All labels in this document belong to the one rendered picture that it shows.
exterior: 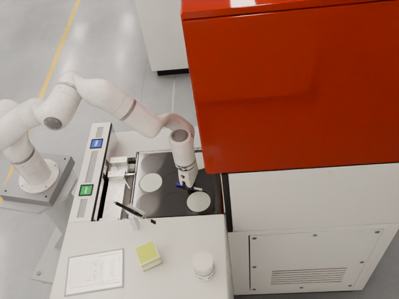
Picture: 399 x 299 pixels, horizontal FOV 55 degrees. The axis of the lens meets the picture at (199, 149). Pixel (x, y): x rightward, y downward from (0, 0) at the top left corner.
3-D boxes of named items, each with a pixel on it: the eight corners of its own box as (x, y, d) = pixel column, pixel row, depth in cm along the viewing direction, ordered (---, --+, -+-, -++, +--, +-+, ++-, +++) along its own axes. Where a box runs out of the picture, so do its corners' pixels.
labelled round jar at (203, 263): (215, 261, 136) (212, 250, 129) (215, 281, 132) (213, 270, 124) (195, 263, 137) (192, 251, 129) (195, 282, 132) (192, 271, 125)
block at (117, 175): (126, 173, 177) (124, 169, 175) (126, 179, 175) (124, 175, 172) (109, 174, 177) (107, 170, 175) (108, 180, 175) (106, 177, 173)
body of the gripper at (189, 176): (190, 173, 147) (193, 190, 156) (198, 153, 153) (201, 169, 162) (171, 169, 149) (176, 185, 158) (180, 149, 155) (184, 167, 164)
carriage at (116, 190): (130, 162, 185) (129, 158, 182) (120, 231, 161) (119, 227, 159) (114, 163, 185) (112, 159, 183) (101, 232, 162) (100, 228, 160)
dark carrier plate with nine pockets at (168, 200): (212, 149, 179) (212, 149, 178) (214, 214, 156) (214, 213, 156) (139, 155, 181) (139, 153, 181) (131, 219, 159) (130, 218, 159)
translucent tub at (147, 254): (156, 247, 142) (152, 238, 137) (163, 264, 137) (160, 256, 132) (137, 255, 141) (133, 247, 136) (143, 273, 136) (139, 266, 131)
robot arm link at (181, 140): (176, 148, 153) (172, 166, 147) (170, 124, 143) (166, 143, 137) (196, 148, 152) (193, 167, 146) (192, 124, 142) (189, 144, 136)
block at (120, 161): (129, 159, 182) (127, 155, 180) (127, 165, 180) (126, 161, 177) (112, 161, 183) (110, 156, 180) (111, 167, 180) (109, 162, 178)
